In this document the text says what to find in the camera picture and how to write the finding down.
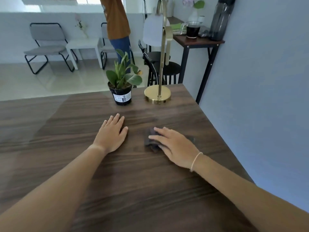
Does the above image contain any window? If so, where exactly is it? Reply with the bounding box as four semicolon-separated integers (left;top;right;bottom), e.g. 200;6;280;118
21;0;126;6

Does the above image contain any dark wood console table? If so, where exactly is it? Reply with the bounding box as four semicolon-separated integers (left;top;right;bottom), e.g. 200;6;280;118
166;16;225;105

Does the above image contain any person's left forearm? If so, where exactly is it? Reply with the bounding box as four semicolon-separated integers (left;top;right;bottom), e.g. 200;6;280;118
0;144;107;232

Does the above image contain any glass pitcher with dark liquid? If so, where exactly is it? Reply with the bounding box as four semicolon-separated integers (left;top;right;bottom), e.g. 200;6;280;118
180;21;201;39

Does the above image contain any dark translucent water bottle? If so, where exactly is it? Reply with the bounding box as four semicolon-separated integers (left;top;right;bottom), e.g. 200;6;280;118
209;0;237;42

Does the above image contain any person's left hand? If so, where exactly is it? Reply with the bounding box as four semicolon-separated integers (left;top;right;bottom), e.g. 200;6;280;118
93;113;129;155

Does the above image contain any green folded cloth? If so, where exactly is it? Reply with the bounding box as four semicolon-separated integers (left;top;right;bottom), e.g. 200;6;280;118
170;23;186;35

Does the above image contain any black round stool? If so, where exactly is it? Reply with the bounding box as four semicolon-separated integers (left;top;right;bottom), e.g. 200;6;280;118
138;40;171;87
160;61;182;85

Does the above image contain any flower sprig in glass vase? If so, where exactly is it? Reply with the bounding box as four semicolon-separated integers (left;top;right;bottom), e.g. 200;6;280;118
74;14;89;39

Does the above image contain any white vase with pink flowers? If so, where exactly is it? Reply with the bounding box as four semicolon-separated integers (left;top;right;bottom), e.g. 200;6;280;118
182;0;206;22

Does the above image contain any pale wrist bracelet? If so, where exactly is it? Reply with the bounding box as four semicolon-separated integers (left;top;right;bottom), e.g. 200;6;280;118
190;152;204;172

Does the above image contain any gold lamp with white shade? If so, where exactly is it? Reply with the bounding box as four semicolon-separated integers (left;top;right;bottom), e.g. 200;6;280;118
142;0;174;105

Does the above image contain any green plant in black pot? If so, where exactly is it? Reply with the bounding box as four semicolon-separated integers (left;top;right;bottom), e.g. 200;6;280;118
105;49;143;106

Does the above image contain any person's right hand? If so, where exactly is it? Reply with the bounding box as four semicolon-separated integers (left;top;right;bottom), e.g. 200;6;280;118
148;127;203;171

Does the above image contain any white side table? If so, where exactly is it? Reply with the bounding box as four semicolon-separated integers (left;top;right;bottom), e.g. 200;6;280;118
65;38;103;70

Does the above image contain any grey folding chair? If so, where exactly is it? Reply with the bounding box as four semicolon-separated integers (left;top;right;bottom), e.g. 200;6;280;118
99;22;136;70
24;23;78;75

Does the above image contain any dark grey cloth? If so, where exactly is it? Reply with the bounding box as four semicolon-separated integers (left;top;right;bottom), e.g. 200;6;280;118
144;127;196;154

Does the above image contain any person's right forearm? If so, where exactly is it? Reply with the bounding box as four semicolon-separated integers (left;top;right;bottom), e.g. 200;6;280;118
192;155;309;232

